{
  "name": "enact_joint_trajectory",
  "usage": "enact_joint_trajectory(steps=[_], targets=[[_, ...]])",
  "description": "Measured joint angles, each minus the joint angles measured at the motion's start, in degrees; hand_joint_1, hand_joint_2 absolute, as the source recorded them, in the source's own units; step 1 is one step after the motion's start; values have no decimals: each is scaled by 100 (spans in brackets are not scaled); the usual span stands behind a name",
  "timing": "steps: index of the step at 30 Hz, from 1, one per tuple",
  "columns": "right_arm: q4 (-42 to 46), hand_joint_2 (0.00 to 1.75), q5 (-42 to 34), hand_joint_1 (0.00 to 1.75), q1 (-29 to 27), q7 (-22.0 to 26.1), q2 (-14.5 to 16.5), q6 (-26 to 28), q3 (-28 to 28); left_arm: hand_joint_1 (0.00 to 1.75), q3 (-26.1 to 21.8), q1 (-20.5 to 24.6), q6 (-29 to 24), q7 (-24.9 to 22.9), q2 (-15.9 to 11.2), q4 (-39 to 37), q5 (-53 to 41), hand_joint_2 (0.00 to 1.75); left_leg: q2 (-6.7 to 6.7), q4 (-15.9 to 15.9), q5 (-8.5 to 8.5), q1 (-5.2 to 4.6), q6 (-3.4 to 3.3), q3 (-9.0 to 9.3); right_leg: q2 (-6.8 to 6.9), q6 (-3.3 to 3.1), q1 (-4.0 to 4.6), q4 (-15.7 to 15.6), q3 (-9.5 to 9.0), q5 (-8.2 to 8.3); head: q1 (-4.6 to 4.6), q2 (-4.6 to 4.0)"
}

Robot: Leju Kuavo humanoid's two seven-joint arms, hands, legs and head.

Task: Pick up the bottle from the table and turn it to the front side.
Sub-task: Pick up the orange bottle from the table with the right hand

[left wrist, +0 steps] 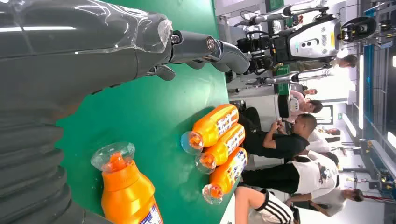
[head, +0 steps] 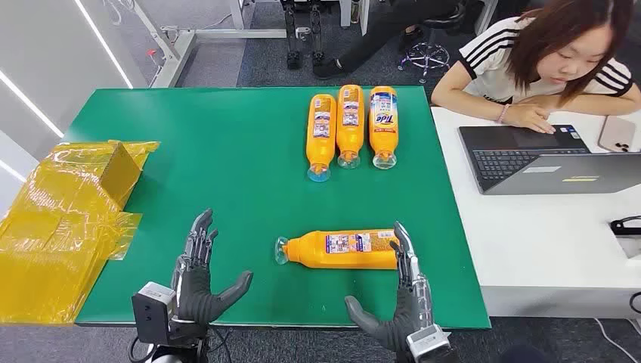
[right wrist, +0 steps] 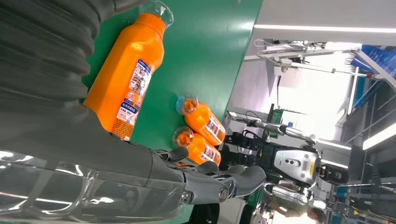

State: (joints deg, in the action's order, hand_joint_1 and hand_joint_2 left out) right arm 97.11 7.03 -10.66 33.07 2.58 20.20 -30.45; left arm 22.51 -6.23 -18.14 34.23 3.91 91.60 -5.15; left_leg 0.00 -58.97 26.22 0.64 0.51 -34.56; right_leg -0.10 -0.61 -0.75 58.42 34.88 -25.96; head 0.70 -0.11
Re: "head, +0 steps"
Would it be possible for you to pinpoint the white metal frame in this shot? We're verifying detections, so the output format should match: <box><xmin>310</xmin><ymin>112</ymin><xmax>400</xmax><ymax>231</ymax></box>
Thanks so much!
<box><xmin>102</xmin><ymin>0</ymin><xmax>289</xmax><ymax>89</ymax></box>

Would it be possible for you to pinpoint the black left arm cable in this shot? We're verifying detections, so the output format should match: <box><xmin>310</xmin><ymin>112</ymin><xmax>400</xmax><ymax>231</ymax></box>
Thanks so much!
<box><xmin>127</xmin><ymin>334</ymin><xmax>153</xmax><ymax>363</ymax></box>

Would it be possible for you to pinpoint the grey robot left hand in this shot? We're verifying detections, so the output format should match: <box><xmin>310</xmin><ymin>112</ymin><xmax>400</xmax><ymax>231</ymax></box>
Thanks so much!
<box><xmin>170</xmin><ymin>208</ymin><xmax>255</xmax><ymax>339</ymax></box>

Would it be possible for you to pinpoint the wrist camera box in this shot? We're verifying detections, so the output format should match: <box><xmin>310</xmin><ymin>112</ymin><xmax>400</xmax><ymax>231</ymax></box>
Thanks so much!
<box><xmin>132</xmin><ymin>281</ymin><xmax>177</xmax><ymax>346</ymax></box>
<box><xmin>406</xmin><ymin>324</ymin><xmax>452</xmax><ymax>363</ymax></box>

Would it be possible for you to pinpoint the orange bottle blue-tinted cap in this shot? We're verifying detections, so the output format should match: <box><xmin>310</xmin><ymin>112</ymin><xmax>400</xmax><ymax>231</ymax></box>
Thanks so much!
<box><xmin>305</xmin><ymin>93</ymin><xmax>337</xmax><ymax>183</ymax></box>

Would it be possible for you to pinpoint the pink smartphone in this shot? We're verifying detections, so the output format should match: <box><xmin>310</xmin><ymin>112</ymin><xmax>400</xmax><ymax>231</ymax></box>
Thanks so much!
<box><xmin>597</xmin><ymin>115</ymin><xmax>637</xmax><ymax>154</ymax></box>

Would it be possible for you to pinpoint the green table mat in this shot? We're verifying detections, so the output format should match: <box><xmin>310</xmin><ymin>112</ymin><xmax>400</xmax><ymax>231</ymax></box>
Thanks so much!
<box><xmin>63</xmin><ymin>85</ymin><xmax>492</xmax><ymax>330</ymax></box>

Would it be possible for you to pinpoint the orange detergent bottle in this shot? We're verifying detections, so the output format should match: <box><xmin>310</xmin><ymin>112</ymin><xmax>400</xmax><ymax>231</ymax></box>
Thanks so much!
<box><xmin>274</xmin><ymin>228</ymin><xmax>401</xmax><ymax>271</ymax></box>

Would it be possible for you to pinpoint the yellow film wrapped carton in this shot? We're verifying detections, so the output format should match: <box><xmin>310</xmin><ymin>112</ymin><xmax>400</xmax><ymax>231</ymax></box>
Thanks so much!
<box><xmin>0</xmin><ymin>140</ymin><xmax>161</xmax><ymax>326</ymax></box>

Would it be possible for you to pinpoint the black office chair chrome base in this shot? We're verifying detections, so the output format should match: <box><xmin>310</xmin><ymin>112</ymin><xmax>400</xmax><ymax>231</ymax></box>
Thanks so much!
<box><xmin>398</xmin><ymin>0</ymin><xmax>469</xmax><ymax>85</ymax></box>

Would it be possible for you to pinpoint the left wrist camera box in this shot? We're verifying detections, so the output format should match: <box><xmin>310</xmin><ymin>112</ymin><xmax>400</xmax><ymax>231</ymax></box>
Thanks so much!
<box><xmin>132</xmin><ymin>281</ymin><xmax>177</xmax><ymax>346</ymax></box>

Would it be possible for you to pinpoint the orange bottle Tide label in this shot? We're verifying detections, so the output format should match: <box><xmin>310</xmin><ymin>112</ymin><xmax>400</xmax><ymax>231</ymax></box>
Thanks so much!
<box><xmin>368</xmin><ymin>85</ymin><xmax>399</xmax><ymax>171</ymax></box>

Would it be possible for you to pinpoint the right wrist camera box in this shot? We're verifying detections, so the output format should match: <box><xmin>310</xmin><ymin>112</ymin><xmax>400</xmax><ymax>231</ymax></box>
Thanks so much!
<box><xmin>406</xmin><ymin>324</ymin><xmax>452</xmax><ymax>363</ymax></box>

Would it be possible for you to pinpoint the person in black trousers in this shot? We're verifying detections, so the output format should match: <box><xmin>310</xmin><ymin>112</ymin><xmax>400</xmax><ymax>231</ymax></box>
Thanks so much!
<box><xmin>312</xmin><ymin>0</ymin><xmax>462</xmax><ymax>80</ymax></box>

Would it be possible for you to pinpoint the white desk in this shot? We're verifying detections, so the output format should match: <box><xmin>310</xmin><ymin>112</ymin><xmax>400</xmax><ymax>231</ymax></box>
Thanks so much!
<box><xmin>430</xmin><ymin>106</ymin><xmax>641</xmax><ymax>320</ymax></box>

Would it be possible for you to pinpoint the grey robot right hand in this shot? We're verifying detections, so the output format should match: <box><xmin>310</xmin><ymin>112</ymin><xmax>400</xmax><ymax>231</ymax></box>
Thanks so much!
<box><xmin>344</xmin><ymin>221</ymin><xmax>435</xmax><ymax>352</ymax></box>

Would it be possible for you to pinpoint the grey open laptop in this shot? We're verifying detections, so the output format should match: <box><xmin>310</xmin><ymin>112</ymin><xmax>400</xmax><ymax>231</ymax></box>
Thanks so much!
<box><xmin>458</xmin><ymin>124</ymin><xmax>641</xmax><ymax>197</ymax></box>

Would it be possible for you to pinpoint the black robot legs stand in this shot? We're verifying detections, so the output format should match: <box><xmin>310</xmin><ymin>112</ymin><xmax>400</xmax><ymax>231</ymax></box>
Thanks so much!
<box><xmin>283</xmin><ymin>0</ymin><xmax>327</xmax><ymax>70</ymax></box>

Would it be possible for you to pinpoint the orange bottle back label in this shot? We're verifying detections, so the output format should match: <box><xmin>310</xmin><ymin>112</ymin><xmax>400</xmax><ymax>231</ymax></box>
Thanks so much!
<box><xmin>336</xmin><ymin>84</ymin><xmax>366</xmax><ymax>170</ymax></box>

